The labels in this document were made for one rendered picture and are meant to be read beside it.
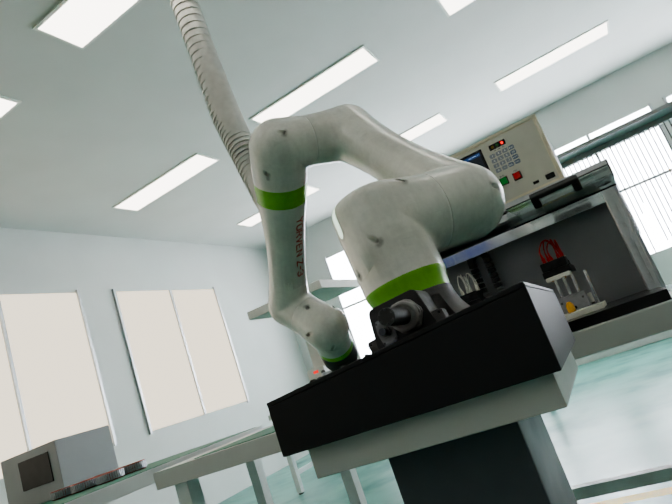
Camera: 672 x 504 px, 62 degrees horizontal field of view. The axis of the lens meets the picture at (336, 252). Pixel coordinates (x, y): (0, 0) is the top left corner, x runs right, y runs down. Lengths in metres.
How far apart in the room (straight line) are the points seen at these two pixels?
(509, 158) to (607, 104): 6.55
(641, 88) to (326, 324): 7.23
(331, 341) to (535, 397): 0.74
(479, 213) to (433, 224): 0.09
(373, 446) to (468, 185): 0.42
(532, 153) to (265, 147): 0.81
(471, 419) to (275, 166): 0.68
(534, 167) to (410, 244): 0.90
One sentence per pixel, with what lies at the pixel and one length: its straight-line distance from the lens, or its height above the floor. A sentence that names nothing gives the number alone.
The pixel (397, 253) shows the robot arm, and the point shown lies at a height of 0.95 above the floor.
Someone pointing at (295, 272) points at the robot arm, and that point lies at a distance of 1.33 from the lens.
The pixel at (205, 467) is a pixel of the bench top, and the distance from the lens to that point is 1.70.
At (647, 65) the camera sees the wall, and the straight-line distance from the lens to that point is 8.33.
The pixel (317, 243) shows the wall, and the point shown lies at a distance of 9.08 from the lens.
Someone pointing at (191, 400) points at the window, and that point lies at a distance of 7.13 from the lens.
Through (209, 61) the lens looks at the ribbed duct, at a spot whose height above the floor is 2.68.
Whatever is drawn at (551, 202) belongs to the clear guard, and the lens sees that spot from 1.37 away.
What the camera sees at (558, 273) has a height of 0.88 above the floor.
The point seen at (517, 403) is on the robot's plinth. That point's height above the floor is 0.73.
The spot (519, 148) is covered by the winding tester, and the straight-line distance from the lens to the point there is 1.68.
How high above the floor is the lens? 0.81
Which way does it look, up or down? 12 degrees up
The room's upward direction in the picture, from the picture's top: 20 degrees counter-clockwise
